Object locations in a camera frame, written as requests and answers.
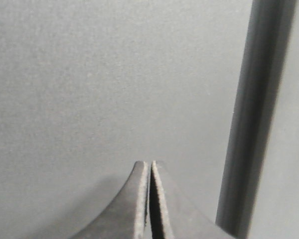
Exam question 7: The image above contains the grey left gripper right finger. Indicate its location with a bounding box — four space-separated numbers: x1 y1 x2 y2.
149 161 233 239

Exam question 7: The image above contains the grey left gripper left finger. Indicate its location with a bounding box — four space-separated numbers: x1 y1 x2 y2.
72 161 149 239

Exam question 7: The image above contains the dark grey fridge door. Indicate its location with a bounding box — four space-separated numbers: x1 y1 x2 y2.
0 0 299 239

